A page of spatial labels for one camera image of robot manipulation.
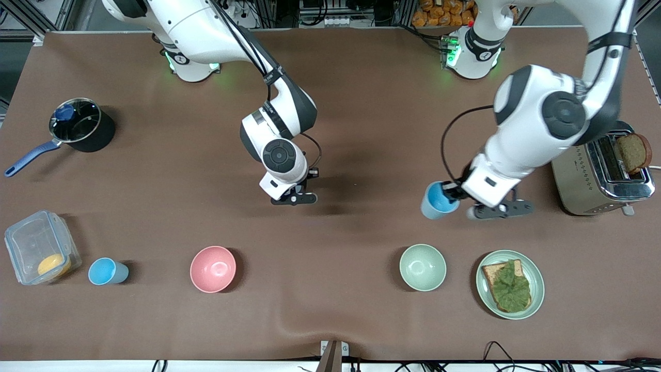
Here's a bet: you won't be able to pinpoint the blue plastic cup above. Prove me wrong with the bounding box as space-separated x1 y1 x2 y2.
88 257 130 286
420 181 461 220

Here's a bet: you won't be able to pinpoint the toast slice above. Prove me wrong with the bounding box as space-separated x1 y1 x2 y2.
481 259 532 313

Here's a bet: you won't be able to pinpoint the beige and chrome toaster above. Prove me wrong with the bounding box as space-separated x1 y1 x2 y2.
550 120 656 216

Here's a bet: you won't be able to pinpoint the green plate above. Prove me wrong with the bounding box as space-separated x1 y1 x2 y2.
476 250 545 320

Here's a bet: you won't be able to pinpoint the green lettuce leaf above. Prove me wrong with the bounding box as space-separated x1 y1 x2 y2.
491 260 532 313

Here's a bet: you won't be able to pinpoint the green plastic bowl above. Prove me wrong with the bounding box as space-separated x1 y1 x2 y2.
399 244 447 292

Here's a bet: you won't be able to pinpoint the brown table cover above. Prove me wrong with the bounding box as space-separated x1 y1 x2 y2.
0 27 661 362

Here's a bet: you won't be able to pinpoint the pink plastic bowl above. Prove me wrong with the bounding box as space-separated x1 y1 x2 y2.
190 245 237 293

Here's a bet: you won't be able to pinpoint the brown bread slice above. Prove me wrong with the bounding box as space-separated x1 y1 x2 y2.
615 133 653 175

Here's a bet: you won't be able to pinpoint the orange packaged snacks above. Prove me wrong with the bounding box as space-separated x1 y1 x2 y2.
412 0 478 27

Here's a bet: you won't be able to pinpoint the glass lid with blue knob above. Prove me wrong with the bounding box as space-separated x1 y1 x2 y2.
49 98 102 144

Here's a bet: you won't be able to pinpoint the yellow round fruit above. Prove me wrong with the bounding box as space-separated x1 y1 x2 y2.
37 253 72 277

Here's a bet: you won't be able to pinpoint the clear container with blue seal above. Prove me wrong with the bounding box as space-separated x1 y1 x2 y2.
4 210 82 286

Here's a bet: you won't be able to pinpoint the black camera cable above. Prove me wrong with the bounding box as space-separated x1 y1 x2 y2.
440 105 496 185
301 133 322 171

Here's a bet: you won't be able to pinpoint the black cable loop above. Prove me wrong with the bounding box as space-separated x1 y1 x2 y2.
483 341 517 365

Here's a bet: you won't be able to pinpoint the metal mount bracket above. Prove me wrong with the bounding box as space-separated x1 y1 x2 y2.
319 339 350 372

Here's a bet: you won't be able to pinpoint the black saucepan with blue handle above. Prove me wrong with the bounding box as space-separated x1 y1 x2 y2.
4 97 116 178

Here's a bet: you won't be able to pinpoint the aluminium frame profile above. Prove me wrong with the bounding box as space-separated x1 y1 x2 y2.
0 0 93 44

